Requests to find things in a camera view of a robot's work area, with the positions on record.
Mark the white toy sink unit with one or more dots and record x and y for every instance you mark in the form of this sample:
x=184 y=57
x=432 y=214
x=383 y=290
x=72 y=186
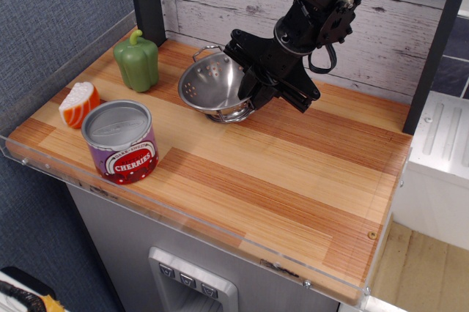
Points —
x=432 y=196

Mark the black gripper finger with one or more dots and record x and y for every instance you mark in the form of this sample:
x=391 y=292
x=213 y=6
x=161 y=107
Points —
x=250 y=86
x=263 y=94

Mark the silver water dispenser panel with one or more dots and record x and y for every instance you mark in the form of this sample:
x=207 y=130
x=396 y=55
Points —
x=188 y=282

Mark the black yellow object corner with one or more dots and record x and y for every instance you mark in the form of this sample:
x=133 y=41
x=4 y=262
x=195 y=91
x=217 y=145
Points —
x=21 y=291

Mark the grey toy fridge cabinet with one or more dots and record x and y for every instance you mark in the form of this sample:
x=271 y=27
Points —
x=124 y=238

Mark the toy salmon sushi piece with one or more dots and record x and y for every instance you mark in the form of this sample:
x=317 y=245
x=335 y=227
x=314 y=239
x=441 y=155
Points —
x=83 y=97

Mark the toy cherries can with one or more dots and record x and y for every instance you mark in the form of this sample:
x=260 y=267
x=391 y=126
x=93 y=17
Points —
x=121 y=141

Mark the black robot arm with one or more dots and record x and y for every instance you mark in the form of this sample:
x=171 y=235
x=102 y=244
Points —
x=333 y=19

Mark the black right frame post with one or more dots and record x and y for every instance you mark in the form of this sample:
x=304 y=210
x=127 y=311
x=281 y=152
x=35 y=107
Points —
x=442 y=34

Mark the green toy bell pepper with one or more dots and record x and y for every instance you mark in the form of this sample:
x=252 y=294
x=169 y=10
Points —
x=137 y=59

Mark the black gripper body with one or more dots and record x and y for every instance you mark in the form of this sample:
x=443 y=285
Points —
x=278 y=61

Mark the silver metal colander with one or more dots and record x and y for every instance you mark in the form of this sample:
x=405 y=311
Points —
x=211 y=84

